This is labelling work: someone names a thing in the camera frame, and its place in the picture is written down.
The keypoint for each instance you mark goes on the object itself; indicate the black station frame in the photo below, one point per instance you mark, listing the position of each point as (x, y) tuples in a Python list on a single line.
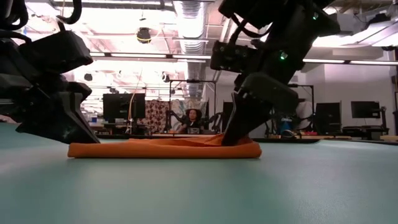
[(192, 81)]

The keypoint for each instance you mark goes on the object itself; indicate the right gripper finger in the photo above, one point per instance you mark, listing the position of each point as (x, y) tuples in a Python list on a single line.
[(245, 118), (230, 130)]

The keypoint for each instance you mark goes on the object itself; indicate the orange towel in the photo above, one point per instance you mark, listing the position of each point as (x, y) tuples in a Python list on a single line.
[(155, 151)]

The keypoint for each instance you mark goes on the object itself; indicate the background black robot arm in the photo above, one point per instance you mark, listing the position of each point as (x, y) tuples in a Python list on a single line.
[(216, 121), (174, 119)]

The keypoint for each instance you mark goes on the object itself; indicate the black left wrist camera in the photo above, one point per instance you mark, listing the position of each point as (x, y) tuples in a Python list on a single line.
[(56, 53)]

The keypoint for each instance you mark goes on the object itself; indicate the black monitor back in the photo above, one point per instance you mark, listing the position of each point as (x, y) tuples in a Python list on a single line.
[(328, 118)]

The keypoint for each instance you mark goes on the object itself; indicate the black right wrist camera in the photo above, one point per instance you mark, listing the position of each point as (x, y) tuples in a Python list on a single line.
[(230, 57)]

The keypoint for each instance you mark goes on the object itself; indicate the round black ceiling fixture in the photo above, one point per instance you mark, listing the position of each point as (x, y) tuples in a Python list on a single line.
[(88, 77), (165, 77)]

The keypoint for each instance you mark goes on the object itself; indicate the long ceiling light rail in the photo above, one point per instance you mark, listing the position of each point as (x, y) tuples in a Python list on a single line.
[(140, 55)]

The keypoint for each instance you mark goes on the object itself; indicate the black monitor on arm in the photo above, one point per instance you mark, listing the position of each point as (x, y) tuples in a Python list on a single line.
[(365, 109)]

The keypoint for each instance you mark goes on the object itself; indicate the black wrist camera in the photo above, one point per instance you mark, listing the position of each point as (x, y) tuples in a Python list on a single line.
[(230, 57), (56, 53)]

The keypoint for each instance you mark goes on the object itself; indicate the large black monitor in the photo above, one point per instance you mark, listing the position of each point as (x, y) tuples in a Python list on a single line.
[(118, 107)]

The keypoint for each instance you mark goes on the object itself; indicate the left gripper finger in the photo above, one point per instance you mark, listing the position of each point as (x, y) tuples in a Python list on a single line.
[(49, 132), (77, 124)]

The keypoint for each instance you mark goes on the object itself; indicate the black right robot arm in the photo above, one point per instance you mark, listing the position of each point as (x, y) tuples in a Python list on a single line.
[(295, 31)]

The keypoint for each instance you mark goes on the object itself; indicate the green table mat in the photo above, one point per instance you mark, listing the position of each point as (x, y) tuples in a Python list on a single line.
[(199, 193)]

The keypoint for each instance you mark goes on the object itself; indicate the black aluminium table frame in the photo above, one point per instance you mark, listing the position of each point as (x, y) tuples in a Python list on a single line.
[(280, 140)]

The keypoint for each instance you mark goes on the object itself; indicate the seated person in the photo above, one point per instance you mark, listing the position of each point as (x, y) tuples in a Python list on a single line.
[(192, 119)]

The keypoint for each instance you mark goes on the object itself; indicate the floral patterned cloth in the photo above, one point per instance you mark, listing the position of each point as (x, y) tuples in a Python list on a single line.
[(157, 115)]

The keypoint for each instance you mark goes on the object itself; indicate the silver ceiling duct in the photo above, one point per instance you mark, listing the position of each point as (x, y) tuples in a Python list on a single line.
[(190, 37)]

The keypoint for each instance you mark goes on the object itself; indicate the black desk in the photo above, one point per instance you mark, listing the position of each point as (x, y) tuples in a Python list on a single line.
[(363, 130)]

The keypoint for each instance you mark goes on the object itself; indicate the black ceiling dome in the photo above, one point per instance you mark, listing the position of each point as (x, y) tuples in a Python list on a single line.
[(144, 35)]

